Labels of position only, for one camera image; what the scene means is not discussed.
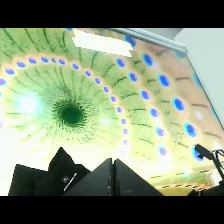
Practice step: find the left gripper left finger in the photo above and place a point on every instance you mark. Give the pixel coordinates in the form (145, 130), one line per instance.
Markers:
(100, 181)

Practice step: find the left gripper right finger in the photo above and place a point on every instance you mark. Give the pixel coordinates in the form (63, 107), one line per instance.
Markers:
(128, 183)

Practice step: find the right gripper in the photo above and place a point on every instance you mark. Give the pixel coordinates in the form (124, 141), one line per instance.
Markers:
(210, 191)

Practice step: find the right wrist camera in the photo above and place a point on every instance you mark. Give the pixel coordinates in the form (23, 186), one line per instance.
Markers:
(203, 151)

